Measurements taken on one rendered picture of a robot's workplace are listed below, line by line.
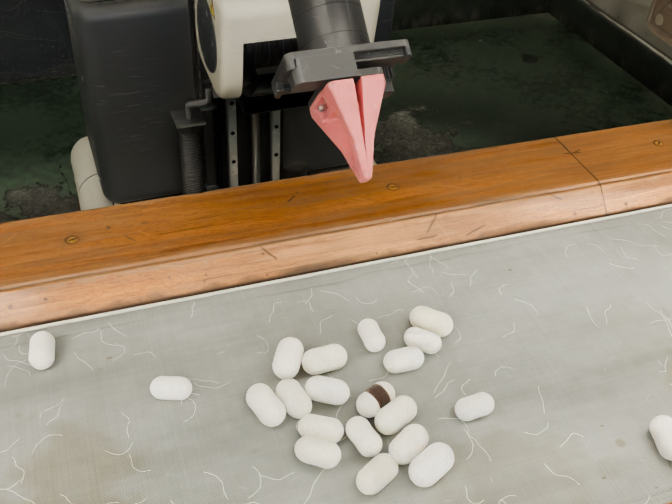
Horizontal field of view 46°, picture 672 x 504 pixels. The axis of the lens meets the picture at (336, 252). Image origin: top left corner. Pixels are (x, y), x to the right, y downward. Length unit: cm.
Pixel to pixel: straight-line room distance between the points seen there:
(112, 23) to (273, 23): 36
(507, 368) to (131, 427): 29
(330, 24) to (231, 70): 47
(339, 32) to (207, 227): 21
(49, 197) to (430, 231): 147
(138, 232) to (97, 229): 4
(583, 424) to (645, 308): 16
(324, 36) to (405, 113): 179
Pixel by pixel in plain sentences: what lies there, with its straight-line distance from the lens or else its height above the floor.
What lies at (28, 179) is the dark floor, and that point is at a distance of 217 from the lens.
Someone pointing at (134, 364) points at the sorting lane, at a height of 74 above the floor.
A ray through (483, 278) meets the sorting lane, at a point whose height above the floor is 74.
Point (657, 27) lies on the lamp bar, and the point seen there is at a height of 105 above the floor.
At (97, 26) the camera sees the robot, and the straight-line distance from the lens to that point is 134.
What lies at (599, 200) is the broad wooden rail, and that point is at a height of 75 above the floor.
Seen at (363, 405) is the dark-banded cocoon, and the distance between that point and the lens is 59.
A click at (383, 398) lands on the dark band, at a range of 60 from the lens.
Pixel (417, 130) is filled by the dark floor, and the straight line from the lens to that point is 234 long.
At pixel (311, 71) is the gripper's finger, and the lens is 61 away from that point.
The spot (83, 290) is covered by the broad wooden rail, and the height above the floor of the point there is 76.
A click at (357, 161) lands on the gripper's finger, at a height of 87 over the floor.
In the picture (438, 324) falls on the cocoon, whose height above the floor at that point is 76.
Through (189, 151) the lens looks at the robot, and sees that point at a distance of 140.
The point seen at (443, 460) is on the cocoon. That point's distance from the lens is 57.
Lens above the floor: 122
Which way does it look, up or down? 41 degrees down
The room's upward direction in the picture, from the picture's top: 4 degrees clockwise
